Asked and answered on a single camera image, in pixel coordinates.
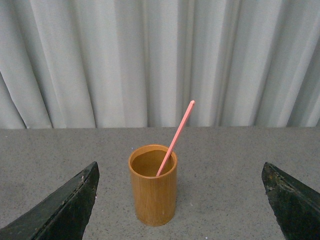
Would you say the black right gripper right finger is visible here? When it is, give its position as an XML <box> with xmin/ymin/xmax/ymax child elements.
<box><xmin>261</xmin><ymin>162</ymin><xmax>320</xmax><ymax>240</ymax></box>

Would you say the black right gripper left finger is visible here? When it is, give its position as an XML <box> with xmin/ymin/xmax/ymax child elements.
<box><xmin>0</xmin><ymin>161</ymin><xmax>100</xmax><ymax>240</ymax></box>

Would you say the pink chopstick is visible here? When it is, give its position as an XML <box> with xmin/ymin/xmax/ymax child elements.
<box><xmin>156</xmin><ymin>100</ymin><xmax>196</xmax><ymax>177</ymax></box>

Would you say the brown bamboo chopstick holder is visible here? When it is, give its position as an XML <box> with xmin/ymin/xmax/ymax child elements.
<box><xmin>128</xmin><ymin>144</ymin><xmax>178</xmax><ymax>227</ymax></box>

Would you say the white pleated curtain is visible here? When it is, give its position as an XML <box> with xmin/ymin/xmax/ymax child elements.
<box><xmin>0</xmin><ymin>0</ymin><xmax>320</xmax><ymax>129</ymax></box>

